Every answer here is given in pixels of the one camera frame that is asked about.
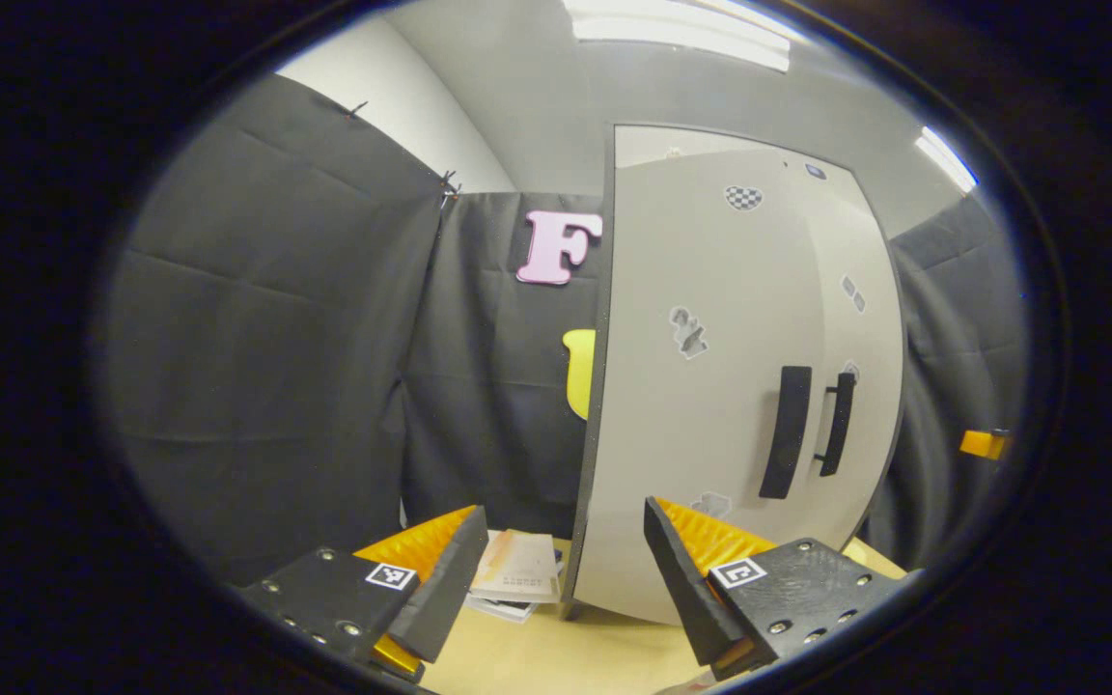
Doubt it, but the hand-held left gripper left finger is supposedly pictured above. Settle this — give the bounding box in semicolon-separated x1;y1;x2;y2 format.
239;504;491;681

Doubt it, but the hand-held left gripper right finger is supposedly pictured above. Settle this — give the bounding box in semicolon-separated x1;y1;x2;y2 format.
643;495;904;680

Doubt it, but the white cabinet door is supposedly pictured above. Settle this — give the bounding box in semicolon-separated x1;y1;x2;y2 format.
572;148;832;626
788;159;906;553

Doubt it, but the white and grey cabinet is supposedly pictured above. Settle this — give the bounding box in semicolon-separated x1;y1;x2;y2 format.
566;121;907;624

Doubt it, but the white cabinet drawer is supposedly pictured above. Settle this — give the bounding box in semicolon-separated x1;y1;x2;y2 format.
614;125;861;189

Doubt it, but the white book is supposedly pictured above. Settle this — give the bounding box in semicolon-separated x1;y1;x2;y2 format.
466;594;538;625

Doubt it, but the beige and orange book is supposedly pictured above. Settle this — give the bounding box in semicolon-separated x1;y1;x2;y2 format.
471;529;563;605

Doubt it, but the small ceiling light panel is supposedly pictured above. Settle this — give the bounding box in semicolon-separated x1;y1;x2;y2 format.
913;125;979;194

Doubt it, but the black backdrop cloth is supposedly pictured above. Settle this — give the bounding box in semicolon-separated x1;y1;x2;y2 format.
97;72;1030;590

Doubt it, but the large ceiling light panel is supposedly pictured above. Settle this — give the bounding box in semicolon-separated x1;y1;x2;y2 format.
564;0;808;73

